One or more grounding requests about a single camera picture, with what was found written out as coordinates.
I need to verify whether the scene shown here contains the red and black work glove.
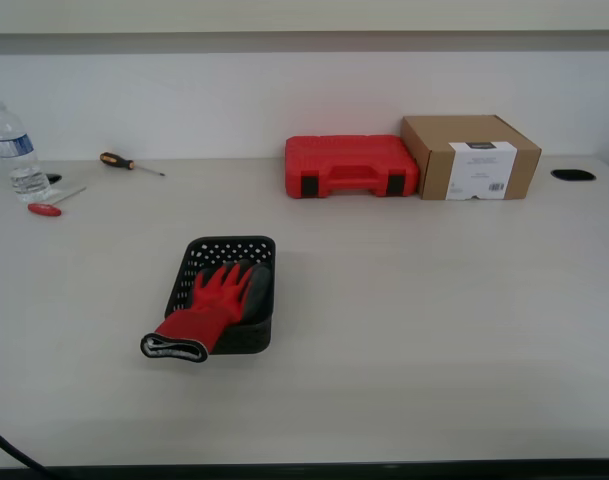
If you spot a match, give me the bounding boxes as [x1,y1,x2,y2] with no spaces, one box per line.
[140,263,273,365]

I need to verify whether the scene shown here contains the black perforated plastic basket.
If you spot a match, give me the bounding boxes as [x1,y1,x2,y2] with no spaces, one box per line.
[163,235,277,355]

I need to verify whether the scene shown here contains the red plastic tool case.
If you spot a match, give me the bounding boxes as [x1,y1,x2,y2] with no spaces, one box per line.
[284,134,421,200]

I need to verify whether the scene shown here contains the brown cardboard box white label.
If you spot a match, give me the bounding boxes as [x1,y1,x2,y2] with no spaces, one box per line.
[401,114,543,202]

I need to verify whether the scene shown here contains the clear plastic water bottle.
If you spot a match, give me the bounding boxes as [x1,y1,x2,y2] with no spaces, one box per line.
[0,99,52,204]

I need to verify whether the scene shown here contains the orange black handled screwdriver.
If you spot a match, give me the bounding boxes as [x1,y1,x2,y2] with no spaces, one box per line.
[99,152,166,178]

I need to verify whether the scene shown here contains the red handled hex key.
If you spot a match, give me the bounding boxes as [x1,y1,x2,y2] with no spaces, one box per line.
[27,186,88,217]

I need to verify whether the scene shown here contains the black table cable grommet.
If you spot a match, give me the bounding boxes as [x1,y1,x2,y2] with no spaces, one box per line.
[550,168,597,182]

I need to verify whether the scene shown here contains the black cable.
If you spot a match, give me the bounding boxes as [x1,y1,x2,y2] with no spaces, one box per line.
[0,418,50,474]

